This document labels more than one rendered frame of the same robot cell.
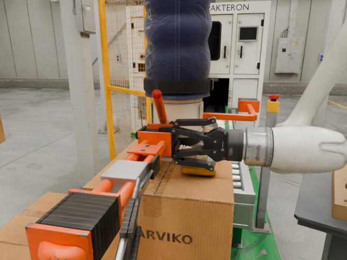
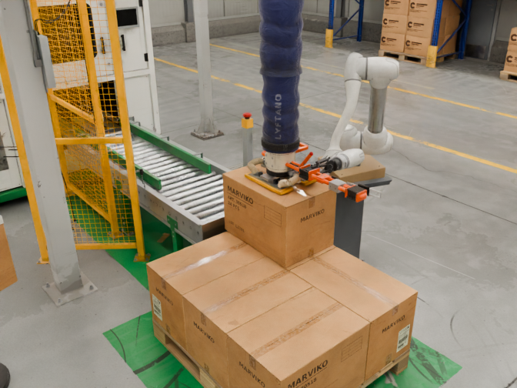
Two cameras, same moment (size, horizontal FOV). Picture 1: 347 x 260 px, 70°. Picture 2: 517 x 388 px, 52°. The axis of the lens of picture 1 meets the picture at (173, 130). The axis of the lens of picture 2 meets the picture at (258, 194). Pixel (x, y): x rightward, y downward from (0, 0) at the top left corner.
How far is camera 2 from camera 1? 267 cm
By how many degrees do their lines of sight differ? 47
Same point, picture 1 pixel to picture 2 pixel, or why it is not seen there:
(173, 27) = (294, 118)
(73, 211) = (357, 189)
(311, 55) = not seen: outside the picture
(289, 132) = (351, 154)
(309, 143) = (357, 155)
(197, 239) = (325, 209)
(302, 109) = (336, 140)
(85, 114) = (59, 187)
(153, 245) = (311, 221)
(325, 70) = (344, 123)
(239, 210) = not seen: hidden behind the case
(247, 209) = not seen: hidden behind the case
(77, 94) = (45, 165)
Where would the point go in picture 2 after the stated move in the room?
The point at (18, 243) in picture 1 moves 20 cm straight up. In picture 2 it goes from (206, 283) to (204, 252)
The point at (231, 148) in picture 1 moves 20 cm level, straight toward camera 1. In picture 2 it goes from (338, 165) to (364, 177)
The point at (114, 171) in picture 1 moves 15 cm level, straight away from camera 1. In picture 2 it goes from (337, 183) to (310, 178)
